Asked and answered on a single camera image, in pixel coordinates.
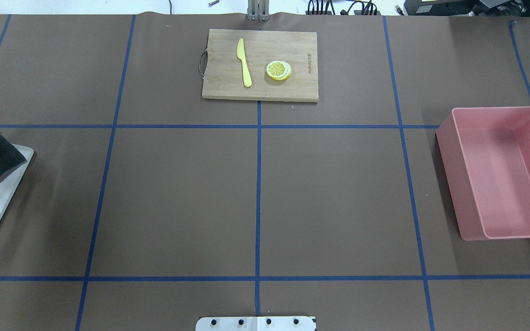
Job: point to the black monitor equipment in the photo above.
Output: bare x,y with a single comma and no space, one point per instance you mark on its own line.
488,8

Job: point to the pink plastic bin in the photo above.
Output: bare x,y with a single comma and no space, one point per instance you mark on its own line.
486,157

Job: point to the bamboo cutting board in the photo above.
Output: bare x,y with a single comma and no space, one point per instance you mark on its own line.
222,79

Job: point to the black power strip with cables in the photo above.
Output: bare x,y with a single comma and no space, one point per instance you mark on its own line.
342,8

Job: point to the white mounting plate with bolts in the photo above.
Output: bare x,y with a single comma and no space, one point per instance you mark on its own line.
257,323

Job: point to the yellow lemon slices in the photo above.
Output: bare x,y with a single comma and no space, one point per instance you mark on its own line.
279,70

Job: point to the yellow plastic knife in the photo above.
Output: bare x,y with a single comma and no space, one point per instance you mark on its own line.
241,55

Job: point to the grey aluminium post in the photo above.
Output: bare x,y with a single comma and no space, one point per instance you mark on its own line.
258,10

